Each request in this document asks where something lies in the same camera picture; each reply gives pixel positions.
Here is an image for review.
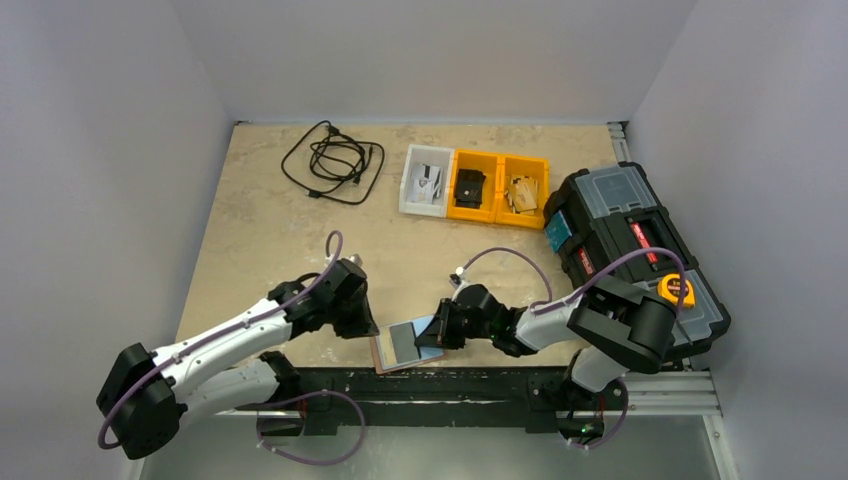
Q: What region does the pink leather card holder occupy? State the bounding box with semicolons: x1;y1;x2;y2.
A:
370;315;446;375

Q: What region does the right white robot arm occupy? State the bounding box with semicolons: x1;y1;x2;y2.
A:
415;276;677;407

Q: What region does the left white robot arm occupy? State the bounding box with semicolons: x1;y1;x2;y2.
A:
96;258;379;460

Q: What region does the black card in sleeve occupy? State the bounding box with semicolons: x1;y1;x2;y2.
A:
389;322;421;364

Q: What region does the black cards stack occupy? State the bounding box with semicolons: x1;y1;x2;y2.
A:
453;169;486;209

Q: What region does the tan cards stack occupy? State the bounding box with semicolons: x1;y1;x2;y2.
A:
505;175;539;215

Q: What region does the white cards stack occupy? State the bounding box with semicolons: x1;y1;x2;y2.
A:
407;163;442;205

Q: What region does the yellow bin with tan cards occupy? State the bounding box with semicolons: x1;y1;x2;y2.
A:
495;155;550;230

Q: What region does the yellow bin with black cards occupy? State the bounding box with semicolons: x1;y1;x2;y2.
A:
446;149;503;224

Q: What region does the blue packet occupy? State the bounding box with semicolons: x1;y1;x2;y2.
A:
544;211;573;253

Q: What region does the white plastic bin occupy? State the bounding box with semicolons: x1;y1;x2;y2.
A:
398;144;455;218

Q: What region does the black plastic toolbox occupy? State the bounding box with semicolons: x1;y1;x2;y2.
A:
543;162;731;361

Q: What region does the yellow tape measure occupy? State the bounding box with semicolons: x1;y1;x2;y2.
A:
656;273;697;309

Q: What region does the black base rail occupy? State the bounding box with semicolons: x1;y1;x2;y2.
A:
235;366;627;439

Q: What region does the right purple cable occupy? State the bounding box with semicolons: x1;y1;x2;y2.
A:
450;246;688;316

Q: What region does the black coiled cable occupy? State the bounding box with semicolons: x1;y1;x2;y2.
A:
280;120;386;207

